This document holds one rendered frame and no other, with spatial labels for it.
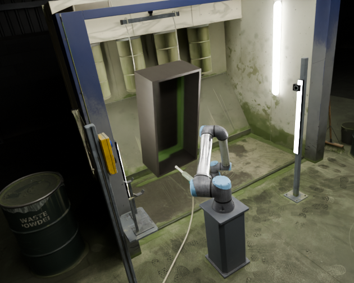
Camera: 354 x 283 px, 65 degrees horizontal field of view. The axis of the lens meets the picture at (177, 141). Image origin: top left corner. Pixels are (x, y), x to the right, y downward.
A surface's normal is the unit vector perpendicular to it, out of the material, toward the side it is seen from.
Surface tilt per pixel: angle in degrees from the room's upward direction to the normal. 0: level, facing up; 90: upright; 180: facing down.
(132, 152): 57
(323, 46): 90
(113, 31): 90
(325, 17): 90
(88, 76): 90
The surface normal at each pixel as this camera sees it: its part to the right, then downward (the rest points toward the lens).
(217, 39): 0.50, 0.31
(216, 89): 0.35, -0.22
